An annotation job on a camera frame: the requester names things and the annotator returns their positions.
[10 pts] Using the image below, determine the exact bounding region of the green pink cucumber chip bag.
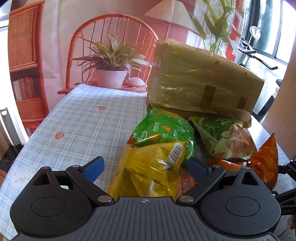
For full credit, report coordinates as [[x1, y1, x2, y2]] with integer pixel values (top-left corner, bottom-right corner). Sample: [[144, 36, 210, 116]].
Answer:
[[189, 117, 257, 162]]

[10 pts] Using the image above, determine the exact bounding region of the orange chip bag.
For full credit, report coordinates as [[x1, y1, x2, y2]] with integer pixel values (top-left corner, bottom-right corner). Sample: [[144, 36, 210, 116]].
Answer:
[[207, 133, 278, 190]]

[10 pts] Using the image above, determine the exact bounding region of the yellow chip bag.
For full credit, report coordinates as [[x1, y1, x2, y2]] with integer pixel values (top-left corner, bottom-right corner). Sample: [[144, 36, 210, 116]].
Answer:
[[107, 142, 187, 200]]

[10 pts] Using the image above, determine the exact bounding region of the brown cardboard box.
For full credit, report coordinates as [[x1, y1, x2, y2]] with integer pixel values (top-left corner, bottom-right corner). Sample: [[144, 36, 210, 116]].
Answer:
[[147, 39, 264, 128]]

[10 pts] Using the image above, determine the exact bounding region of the plaid strawberry bedsheet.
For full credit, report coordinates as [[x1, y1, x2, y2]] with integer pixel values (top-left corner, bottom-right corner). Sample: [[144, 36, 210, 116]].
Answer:
[[1, 85, 282, 240]]

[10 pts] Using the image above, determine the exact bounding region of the black exercise bike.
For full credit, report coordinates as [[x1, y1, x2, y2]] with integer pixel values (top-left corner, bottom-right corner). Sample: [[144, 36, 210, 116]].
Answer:
[[237, 26, 280, 123]]

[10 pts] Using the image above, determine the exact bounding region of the dark framed window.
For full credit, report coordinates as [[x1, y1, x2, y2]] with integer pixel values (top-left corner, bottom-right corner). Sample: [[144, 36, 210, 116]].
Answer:
[[242, 1, 295, 65]]

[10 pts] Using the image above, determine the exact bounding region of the printed room wall tapestry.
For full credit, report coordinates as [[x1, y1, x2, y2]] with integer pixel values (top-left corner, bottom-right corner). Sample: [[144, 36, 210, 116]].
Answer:
[[8, 1, 246, 135]]

